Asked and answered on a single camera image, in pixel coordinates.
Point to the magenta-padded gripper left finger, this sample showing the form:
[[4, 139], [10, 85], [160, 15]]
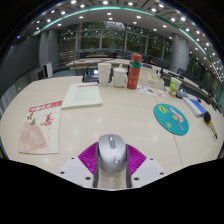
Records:
[[87, 156]]

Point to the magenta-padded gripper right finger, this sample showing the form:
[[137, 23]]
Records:
[[136, 160]]

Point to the silver grey computer mouse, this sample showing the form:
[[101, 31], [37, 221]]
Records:
[[112, 155]]

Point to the round teal printed mouse pad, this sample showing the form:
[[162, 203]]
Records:
[[170, 119]]

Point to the red printed fan magazine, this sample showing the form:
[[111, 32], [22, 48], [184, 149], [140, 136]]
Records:
[[41, 128]]

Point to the white paper booklet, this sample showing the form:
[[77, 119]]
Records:
[[82, 96]]

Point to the colourful sticker sheet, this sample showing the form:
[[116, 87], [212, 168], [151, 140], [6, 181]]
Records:
[[151, 91]]

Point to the blue and white book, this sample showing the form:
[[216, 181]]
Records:
[[195, 106]]

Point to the black conference microphone unit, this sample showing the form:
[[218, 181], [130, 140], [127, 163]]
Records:
[[182, 94], [90, 76]]

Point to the green printed paper drink cup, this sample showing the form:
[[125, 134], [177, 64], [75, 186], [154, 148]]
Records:
[[175, 88]]

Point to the black foam-tipped microphone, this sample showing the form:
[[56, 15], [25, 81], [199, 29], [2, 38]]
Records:
[[208, 118]]

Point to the tall white paper cup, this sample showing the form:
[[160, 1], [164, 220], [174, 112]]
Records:
[[104, 75]]

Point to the white lidded mug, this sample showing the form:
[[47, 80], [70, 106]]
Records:
[[119, 78]]

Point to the red bottle with green band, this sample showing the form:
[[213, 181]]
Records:
[[134, 75]]

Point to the dark office chairs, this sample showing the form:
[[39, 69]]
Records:
[[160, 61]]

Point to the ceiling spot lights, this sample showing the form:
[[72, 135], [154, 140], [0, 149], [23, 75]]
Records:
[[105, 2]]

